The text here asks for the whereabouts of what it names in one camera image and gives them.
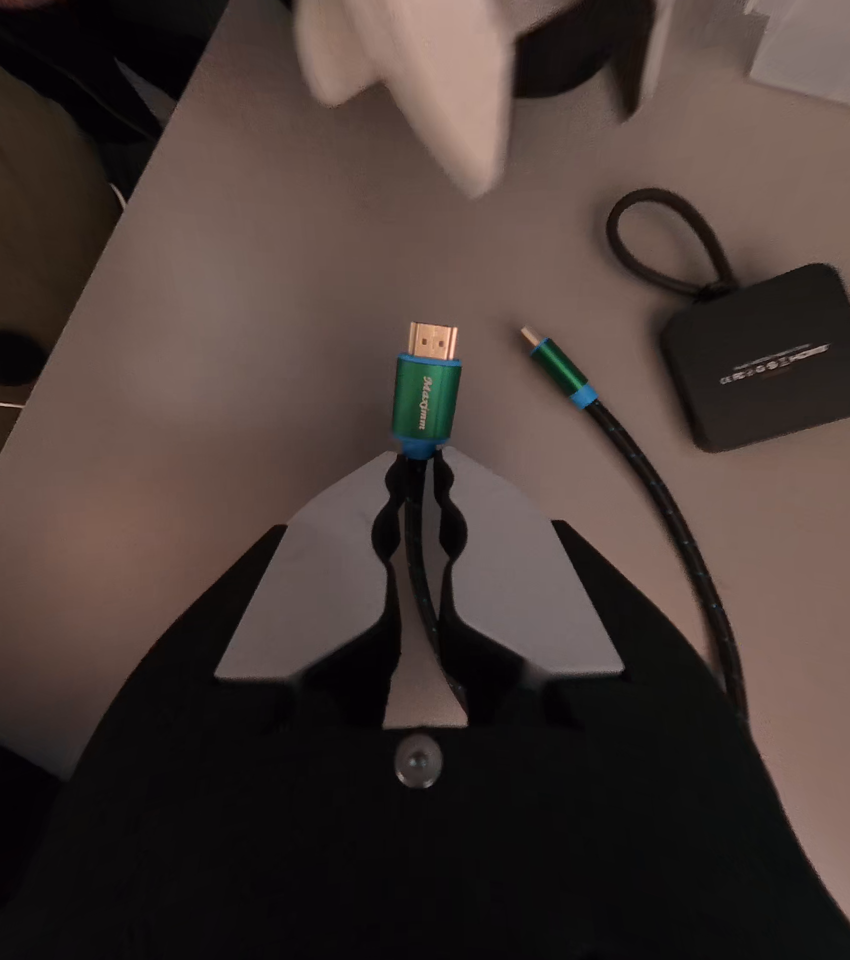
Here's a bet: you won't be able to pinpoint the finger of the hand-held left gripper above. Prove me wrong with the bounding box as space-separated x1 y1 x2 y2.
383 22 514 201
296 0 404 108

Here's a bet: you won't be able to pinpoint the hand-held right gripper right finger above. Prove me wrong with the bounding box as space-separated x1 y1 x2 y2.
432 444 626 681

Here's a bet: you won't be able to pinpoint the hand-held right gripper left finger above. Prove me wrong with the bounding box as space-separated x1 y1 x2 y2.
212 453 404 682

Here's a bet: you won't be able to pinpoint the black looped splitter cable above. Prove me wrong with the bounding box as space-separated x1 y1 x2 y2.
605 187 737 301

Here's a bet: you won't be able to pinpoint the black hdmi cable green plugs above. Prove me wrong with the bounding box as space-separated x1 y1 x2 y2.
393 321 752 725

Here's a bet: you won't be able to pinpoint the clear plastic bin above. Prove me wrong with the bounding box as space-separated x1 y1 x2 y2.
743 0 850 121

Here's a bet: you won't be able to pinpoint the black hdmi splitter box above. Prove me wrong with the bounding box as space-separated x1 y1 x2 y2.
657 262 850 453

